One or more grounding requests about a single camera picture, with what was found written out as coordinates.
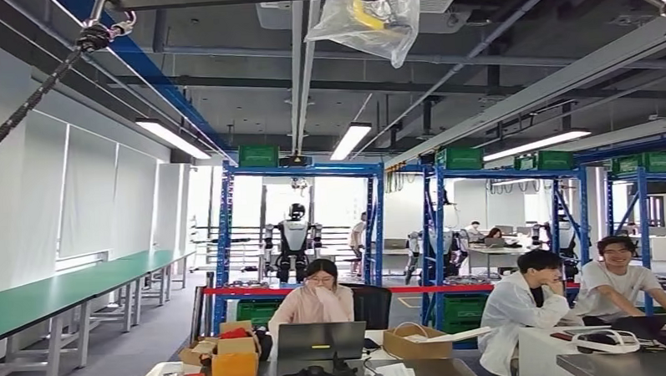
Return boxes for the blue steel shelf rack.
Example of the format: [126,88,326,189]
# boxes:
[415,160,594,333]
[206,155,391,337]
[603,166,666,318]

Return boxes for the steel workbench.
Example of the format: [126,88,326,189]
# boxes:
[556,348,666,376]

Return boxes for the ceiling light strip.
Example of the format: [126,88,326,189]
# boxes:
[481,128,593,163]
[135,115,213,163]
[328,121,374,162]

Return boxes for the white black humanoid robot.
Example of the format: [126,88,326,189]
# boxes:
[260,201,326,286]

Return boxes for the green plastic crate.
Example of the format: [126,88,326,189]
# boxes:
[440,293,490,335]
[235,298,284,328]
[536,149,576,172]
[237,143,282,170]
[641,150,666,175]
[435,145,485,172]
[512,153,539,172]
[610,155,644,175]

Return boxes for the black chair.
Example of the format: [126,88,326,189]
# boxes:
[340,281,394,333]

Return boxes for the silver black humanoid robot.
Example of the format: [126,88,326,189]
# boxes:
[529,220,583,285]
[402,226,474,285]

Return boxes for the red barrier belt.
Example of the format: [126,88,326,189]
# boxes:
[202,273,582,303]

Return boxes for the grey laptop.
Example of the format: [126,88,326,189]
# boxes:
[274,321,369,376]

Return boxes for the clear plastic bag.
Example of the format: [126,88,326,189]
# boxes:
[303,0,425,73]

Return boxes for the open cardboard box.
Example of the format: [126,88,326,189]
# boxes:
[381,319,494,363]
[176,319,264,376]

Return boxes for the black belt stanchion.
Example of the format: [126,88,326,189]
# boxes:
[187,271,219,347]

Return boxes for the white paper sheets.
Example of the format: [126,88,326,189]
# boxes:
[374,362,419,376]

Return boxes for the blue overhead steel beam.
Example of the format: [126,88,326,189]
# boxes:
[54,0,236,166]

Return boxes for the grey table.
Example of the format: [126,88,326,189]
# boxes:
[127,348,486,376]

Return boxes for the white headset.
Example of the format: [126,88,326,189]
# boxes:
[569,327,643,358]

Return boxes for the black braided tether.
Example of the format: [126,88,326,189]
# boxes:
[0,23,117,165]

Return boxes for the green-top table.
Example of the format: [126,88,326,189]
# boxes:
[0,247,202,376]

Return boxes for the black laptop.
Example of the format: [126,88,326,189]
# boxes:
[610,313,666,343]

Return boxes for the overhead rail hoist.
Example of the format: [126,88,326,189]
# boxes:
[277,154,315,169]

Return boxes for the grey overhead rail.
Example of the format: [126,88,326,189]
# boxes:
[379,15,666,170]
[285,0,328,156]

